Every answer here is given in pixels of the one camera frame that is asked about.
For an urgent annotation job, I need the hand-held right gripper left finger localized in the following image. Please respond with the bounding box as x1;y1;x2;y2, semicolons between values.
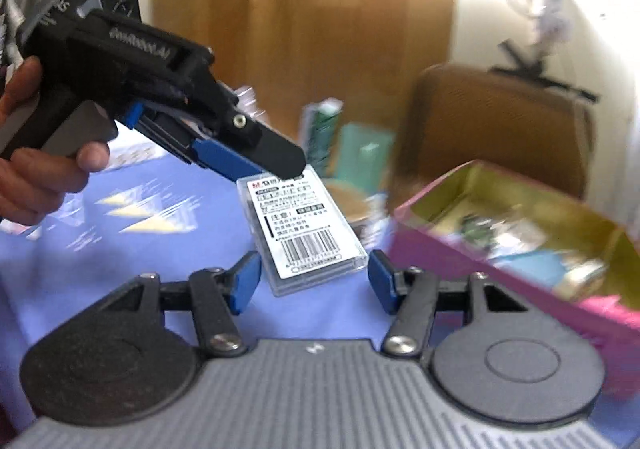
106;251;263;358

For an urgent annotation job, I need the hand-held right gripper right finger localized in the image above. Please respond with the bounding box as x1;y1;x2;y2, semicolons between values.
367;251;527;359

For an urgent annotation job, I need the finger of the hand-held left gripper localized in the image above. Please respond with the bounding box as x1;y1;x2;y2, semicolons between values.
192;122;308;185

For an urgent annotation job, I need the pink box gold inside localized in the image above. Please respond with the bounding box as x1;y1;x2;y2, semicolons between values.
389;158;640;401

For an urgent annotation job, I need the clear plastic box white label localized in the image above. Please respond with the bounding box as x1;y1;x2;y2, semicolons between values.
235;162;370;299

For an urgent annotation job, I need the green patterned packet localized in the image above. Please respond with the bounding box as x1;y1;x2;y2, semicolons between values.
457;213;546;255

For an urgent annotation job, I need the blue plastic case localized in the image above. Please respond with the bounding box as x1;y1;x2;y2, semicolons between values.
492;249;568;287

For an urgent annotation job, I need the silver foil packet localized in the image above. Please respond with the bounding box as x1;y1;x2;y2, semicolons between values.
555;260;611;301

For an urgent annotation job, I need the person's left hand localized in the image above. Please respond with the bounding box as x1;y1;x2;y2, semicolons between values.
0;56;110;226

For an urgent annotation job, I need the white and green carton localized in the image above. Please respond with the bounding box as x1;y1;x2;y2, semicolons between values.
299;98;347;178

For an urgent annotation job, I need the green plastic mug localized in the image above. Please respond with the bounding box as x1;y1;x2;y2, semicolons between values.
331;121;397;196

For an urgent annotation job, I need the white printed tissue box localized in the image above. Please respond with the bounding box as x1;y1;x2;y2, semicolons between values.
106;145;168;171

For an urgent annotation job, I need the blue triangle pattern tablecloth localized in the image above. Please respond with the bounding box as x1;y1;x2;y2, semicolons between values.
0;148;402;432

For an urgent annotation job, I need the wooden door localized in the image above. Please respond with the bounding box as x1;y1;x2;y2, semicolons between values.
151;0;459;171

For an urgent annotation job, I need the brown chair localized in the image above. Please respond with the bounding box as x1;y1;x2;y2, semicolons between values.
394;63;599;201

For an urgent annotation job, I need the black metal wall rack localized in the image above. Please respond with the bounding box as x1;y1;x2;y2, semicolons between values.
456;0;601;103

